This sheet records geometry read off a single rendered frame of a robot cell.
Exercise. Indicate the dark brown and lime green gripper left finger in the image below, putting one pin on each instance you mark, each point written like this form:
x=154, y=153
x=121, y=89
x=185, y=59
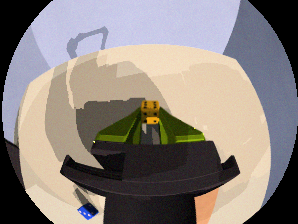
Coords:
x=123, y=130

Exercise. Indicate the orange mat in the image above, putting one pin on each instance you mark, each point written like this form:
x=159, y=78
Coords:
x=205, y=205

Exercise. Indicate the yellow die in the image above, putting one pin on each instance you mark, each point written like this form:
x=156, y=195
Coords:
x=150, y=112

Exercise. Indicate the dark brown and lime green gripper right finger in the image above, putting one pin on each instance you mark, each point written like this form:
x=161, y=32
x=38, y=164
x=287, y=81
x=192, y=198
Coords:
x=176, y=131

